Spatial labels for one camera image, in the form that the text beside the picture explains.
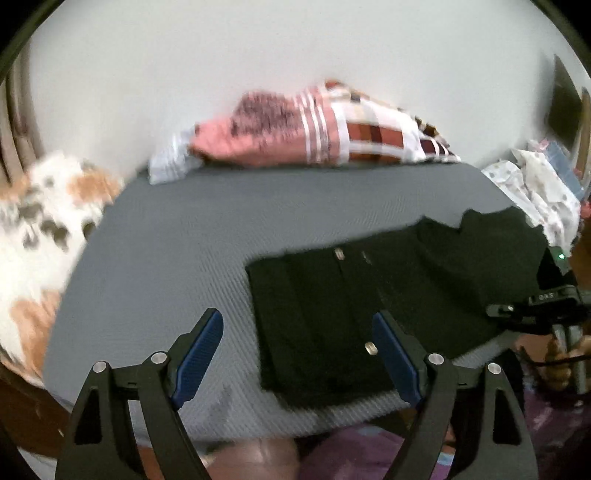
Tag floral white orange pillow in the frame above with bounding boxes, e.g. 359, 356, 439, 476
0, 152, 125, 387

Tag pink checked blanket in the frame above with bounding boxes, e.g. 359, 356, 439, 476
188, 80, 460, 168

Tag purple floral garment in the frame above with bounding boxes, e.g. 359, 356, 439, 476
294, 423, 456, 480

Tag grey mesh mattress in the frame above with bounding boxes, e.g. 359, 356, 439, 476
43, 164, 510, 442

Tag right hand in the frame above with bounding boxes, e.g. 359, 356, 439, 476
544, 335, 590, 390

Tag white dotted cloth pile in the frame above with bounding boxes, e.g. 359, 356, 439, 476
482, 149, 581, 257

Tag dark wall frame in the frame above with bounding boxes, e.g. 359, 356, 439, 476
547, 55, 582, 150

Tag blue folded cloth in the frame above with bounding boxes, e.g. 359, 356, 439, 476
544, 141, 589, 201

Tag black pants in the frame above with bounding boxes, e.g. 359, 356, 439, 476
245, 207, 548, 408

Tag light striped cloth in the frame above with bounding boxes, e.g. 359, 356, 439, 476
147, 128, 204, 185

